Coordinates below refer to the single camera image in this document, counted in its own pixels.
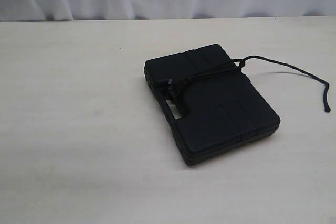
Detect black plastic case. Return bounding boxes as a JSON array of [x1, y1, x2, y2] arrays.
[[144, 44, 280, 165]]

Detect black cord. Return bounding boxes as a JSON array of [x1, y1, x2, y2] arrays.
[[166, 55, 332, 113]]

